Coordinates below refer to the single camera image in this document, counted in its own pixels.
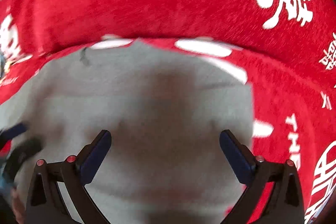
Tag grey knit garment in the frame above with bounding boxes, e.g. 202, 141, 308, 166
1, 40, 253, 223

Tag red printed blanket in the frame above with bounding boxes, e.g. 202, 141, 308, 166
1, 0, 335, 223

